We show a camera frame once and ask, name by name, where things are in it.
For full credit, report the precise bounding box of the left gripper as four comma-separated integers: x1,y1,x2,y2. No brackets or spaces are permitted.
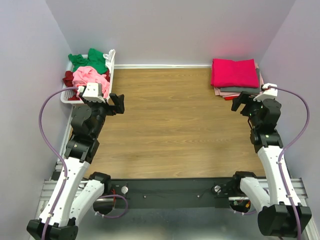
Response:
79,92,125,139

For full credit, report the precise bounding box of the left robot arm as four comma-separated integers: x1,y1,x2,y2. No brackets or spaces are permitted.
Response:
26,93,125,240

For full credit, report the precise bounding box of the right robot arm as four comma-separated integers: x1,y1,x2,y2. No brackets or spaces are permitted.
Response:
230,92,312,240

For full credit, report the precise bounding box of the folded red t shirt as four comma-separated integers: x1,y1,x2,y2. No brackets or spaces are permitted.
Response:
223,94,239,101

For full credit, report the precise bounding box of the folded magenta t shirt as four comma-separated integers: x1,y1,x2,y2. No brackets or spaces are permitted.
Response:
210,58,259,88

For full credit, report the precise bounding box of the folded light pink t shirt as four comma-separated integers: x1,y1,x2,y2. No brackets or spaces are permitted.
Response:
213,63,259,97

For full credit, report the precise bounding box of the white garment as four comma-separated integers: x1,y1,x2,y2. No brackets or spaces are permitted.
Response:
102,49,116,71

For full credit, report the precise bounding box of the green t shirt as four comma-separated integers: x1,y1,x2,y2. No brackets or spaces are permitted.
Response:
68,48,108,74

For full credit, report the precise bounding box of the white plastic basket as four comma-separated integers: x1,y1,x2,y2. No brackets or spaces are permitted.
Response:
60,62,115,105

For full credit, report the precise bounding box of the dark red t shirt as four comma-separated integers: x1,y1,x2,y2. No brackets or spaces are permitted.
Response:
62,70,111,87

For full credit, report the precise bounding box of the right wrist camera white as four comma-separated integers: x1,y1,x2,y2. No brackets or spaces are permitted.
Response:
253,83,278,102

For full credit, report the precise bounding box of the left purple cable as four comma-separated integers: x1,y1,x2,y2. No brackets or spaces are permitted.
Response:
38,86,81,240

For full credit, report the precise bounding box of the aluminium frame rail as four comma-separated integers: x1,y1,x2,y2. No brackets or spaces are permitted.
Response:
35,171,312,233

